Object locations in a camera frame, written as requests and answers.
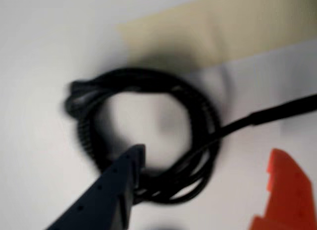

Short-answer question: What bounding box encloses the black cable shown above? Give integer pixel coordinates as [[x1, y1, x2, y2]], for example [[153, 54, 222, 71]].
[[60, 67, 317, 206]]

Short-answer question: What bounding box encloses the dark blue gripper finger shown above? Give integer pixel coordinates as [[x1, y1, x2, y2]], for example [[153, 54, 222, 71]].
[[46, 143, 147, 230]]

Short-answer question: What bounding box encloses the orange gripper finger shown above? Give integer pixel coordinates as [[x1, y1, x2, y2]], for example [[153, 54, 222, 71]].
[[250, 148, 313, 230]]

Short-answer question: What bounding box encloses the beige masking tape strip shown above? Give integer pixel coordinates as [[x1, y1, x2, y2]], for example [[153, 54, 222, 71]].
[[115, 0, 317, 72]]

